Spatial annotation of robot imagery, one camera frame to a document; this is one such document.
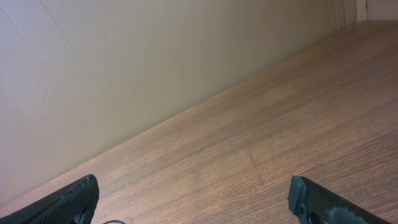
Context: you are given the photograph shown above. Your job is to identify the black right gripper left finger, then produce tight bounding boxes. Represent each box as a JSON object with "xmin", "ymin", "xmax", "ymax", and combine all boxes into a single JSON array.
[{"xmin": 1, "ymin": 174, "xmax": 100, "ymax": 224}]

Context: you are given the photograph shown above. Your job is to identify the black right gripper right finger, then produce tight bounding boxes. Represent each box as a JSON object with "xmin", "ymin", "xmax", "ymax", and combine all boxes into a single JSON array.
[{"xmin": 287, "ymin": 175, "xmax": 389, "ymax": 224}]

